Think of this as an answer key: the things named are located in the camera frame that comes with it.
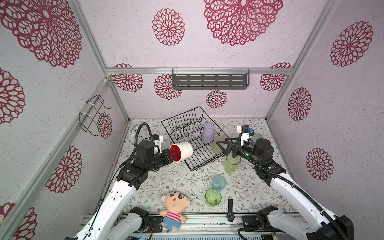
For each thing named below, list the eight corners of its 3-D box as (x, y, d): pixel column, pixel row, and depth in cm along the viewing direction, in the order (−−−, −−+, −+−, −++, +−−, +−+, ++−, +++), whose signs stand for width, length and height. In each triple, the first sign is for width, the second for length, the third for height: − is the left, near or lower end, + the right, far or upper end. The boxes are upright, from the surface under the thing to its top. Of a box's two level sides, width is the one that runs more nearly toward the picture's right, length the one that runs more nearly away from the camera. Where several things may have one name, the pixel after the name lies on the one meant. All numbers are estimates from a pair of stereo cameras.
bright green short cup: (205, 206, 81) (206, 202, 74) (204, 193, 86) (206, 188, 79) (219, 206, 81) (222, 202, 74) (218, 193, 86) (220, 188, 79)
